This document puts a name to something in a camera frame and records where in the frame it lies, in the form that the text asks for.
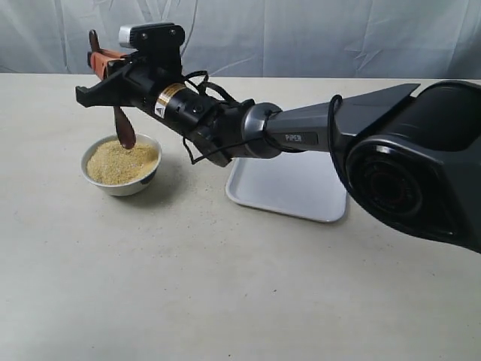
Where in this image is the tan granular powder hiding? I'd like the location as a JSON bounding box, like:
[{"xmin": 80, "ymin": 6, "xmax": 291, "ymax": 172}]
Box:
[{"xmin": 86, "ymin": 141, "xmax": 159, "ymax": 185}]

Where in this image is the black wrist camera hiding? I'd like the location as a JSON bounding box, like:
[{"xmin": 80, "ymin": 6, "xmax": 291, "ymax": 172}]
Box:
[{"xmin": 118, "ymin": 23, "xmax": 186, "ymax": 71}]

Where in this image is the dark brown wooden spoon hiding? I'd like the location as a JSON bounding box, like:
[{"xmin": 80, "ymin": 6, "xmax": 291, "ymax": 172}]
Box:
[{"xmin": 89, "ymin": 29, "xmax": 136, "ymax": 150}]

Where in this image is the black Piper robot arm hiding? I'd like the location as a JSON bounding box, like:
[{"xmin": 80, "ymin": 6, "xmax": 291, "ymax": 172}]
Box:
[{"xmin": 75, "ymin": 53, "xmax": 480, "ymax": 252}]

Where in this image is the grey wrinkled backdrop curtain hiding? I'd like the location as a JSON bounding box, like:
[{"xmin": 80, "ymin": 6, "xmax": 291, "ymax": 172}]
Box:
[{"xmin": 1, "ymin": 1, "xmax": 480, "ymax": 79}]

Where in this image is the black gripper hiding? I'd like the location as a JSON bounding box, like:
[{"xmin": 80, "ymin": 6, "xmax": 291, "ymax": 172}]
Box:
[{"xmin": 75, "ymin": 49, "xmax": 233, "ymax": 167}]

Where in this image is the white rectangular plastic tray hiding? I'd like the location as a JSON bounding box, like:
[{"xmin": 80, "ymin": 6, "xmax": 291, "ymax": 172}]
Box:
[{"xmin": 225, "ymin": 152, "xmax": 347, "ymax": 223}]

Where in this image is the white ceramic bowl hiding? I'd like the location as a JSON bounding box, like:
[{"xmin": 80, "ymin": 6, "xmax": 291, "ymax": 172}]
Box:
[{"xmin": 80, "ymin": 134, "xmax": 162, "ymax": 197}]

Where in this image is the black cable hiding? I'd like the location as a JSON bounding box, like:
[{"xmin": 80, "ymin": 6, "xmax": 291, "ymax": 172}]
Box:
[{"xmin": 182, "ymin": 70, "xmax": 343, "ymax": 165}]

